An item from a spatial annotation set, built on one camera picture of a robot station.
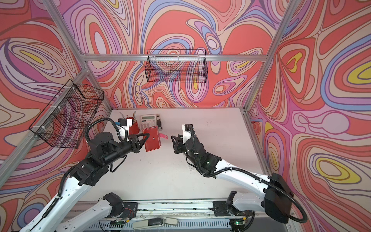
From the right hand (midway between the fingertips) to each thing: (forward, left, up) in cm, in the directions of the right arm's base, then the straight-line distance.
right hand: (175, 140), depth 74 cm
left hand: (-4, +10, +11) cm, 15 cm away
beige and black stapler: (+28, +14, -17) cm, 36 cm away
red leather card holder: (-5, +9, +7) cm, 13 cm away
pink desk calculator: (+30, +23, -19) cm, 43 cm away
